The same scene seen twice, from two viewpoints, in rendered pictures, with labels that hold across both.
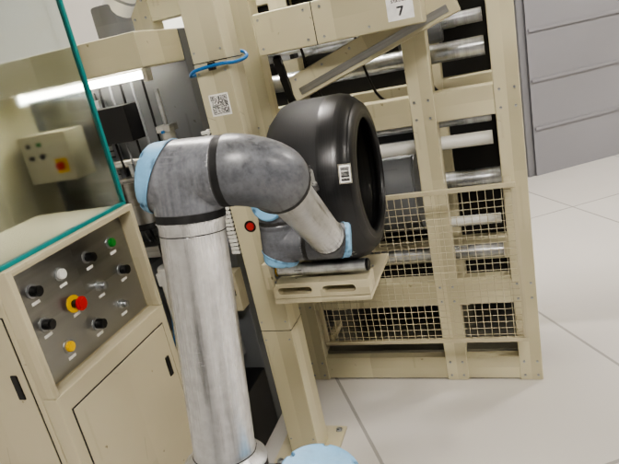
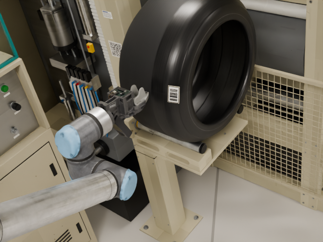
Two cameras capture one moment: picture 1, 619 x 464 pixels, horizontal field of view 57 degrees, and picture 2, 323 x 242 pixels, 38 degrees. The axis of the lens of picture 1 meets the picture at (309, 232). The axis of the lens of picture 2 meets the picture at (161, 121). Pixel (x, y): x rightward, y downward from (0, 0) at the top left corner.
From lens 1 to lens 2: 0.98 m
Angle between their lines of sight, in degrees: 30
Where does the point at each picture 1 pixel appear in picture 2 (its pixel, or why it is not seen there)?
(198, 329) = not seen: outside the picture
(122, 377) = (7, 185)
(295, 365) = (156, 180)
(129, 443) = not seen: hidden behind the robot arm
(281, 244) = (77, 174)
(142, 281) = (35, 110)
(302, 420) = (161, 211)
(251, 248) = not seen: hidden behind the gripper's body
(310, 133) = (154, 47)
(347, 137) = (185, 59)
